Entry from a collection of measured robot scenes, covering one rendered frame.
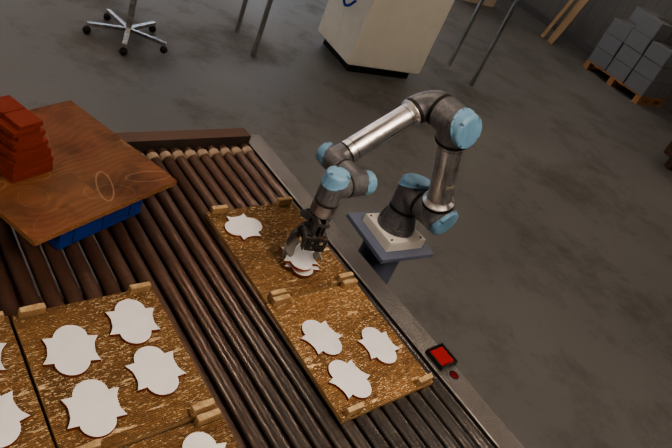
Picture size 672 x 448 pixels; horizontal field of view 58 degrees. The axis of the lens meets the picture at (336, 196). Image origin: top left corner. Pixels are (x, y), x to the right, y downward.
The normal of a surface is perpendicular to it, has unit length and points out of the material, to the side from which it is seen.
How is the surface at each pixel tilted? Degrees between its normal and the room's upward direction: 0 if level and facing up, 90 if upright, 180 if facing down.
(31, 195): 0
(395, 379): 0
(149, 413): 0
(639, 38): 90
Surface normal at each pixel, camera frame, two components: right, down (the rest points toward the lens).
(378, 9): 0.43, 0.64
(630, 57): -0.81, 0.04
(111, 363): 0.35, -0.77
